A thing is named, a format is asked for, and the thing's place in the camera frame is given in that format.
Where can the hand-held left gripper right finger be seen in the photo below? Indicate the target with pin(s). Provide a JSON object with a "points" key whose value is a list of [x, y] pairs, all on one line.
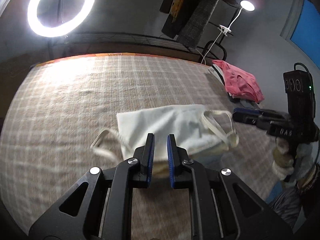
{"points": [[170, 155]]}

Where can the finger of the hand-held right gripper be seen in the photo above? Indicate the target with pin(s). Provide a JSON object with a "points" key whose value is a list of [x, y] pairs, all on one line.
{"points": [[245, 118], [246, 111]]}

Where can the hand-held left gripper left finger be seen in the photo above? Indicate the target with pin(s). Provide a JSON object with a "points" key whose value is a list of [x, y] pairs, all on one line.
{"points": [[150, 155]]}

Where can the white camisole top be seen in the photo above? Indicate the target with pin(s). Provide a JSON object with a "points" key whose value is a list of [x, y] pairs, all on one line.
{"points": [[162, 122]]}

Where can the person's right forearm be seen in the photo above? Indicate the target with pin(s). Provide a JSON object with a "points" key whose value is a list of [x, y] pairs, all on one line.
{"points": [[312, 180]]}

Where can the pile of folded clothes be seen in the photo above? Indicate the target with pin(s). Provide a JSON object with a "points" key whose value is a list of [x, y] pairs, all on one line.
{"points": [[246, 104]]}

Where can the black metal clothes rack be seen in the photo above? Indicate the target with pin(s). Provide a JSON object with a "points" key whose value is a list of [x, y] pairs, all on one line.
{"points": [[125, 38]]}

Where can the person's right hand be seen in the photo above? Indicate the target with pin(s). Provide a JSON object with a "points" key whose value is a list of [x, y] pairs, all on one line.
{"points": [[285, 160]]}

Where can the pink garment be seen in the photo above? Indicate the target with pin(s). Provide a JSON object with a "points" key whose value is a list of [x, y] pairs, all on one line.
{"points": [[240, 82]]}

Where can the window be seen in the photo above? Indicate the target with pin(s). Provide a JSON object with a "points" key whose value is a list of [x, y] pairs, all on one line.
{"points": [[307, 30]]}

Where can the checked beige blanket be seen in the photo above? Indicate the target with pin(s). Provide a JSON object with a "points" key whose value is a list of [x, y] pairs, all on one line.
{"points": [[75, 100]]}

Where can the person's grey padded garment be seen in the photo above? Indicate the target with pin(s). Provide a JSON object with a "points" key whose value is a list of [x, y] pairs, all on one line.
{"points": [[287, 207]]}

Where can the grey plaid coat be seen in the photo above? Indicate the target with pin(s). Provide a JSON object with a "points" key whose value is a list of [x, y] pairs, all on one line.
{"points": [[197, 22]]}

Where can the white clip lamp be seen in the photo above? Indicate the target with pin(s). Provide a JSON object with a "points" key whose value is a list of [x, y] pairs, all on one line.
{"points": [[247, 5]]}

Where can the yellow patterned garment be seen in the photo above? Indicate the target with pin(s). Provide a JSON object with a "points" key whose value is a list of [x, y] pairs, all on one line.
{"points": [[178, 2]]}

